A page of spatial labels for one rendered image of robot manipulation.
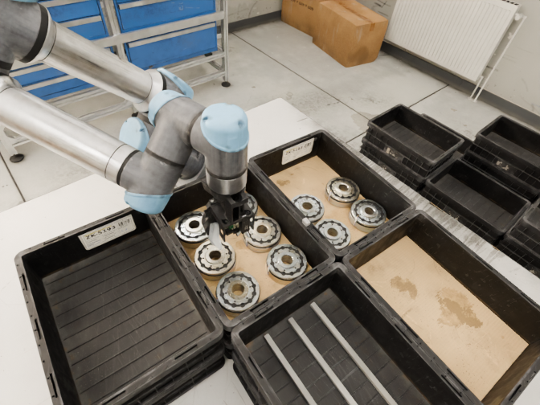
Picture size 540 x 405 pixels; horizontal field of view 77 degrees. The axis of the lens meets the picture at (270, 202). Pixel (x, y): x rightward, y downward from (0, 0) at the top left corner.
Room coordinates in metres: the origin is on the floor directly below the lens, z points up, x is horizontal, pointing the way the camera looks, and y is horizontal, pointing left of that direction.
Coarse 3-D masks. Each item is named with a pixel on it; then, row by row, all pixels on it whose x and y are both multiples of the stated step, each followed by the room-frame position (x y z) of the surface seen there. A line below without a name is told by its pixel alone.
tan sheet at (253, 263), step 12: (228, 240) 0.51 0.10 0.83; (240, 240) 0.52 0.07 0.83; (192, 252) 0.46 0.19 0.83; (240, 252) 0.48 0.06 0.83; (252, 252) 0.48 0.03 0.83; (240, 264) 0.44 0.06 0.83; (252, 264) 0.45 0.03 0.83; (264, 264) 0.45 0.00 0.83; (264, 276) 0.42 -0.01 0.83; (264, 288) 0.38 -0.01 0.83; (276, 288) 0.39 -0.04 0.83
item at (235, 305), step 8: (232, 272) 0.40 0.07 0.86; (240, 272) 0.40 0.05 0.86; (224, 280) 0.38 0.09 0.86; (232, 280) 0.38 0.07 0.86; (248, 280) 0.39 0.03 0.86; (256, 280) 0.39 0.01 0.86; (216, 288) 0.35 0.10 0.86; (224, 288) 0.36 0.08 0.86; (248, 288) 0.36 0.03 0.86; (256, 288) 0.37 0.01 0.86; (224, 296) 0.34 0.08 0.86; (248, 296) 0.35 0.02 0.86; (256, 296) 0.35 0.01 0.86; (224, 304) 0.32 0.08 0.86; (232, 304) 0.32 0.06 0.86; (240, 304) 0.33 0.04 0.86; (248, 304) 0.33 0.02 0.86
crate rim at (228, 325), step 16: (256, 176) 0.67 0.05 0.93; (176, 192) 0.58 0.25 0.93; (272, 192) 0.62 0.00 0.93; (288, 208) 0.57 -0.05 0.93; (176, 240) 0.43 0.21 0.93; (320, 240) 0.48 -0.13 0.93; (192, 272) 0.35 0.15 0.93; (208, 288) 0.32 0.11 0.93; (288, 288) 0.34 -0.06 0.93; (256, 304) 0.30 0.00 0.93; (224, 320) 0.26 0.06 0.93; (240, 320) 0.27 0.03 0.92
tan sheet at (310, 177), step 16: (320, 160) 0.88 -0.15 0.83; (272, 176) 0.78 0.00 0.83; (288, 176) 0.79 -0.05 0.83; (304, 176) 0.79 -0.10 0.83; (320, 176) 0.80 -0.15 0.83; (336, 176) 0.81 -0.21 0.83; (288, 192) 0.72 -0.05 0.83; (304, 192) 0.72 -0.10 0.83; (320, 192) 0.73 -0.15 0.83; (336, 208) 0.67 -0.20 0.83; (352, 240) 0.56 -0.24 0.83
